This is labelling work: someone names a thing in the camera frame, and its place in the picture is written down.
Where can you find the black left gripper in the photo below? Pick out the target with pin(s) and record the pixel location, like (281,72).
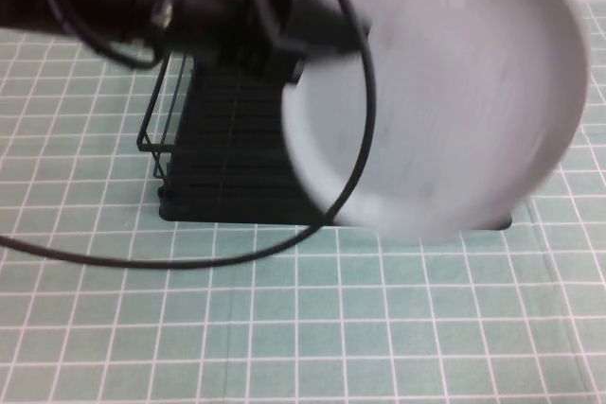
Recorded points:
(274,21)

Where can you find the white plate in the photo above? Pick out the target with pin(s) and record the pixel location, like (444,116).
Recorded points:
(473,92)

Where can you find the green checked tablecloth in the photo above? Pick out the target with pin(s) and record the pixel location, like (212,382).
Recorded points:
(303,328)

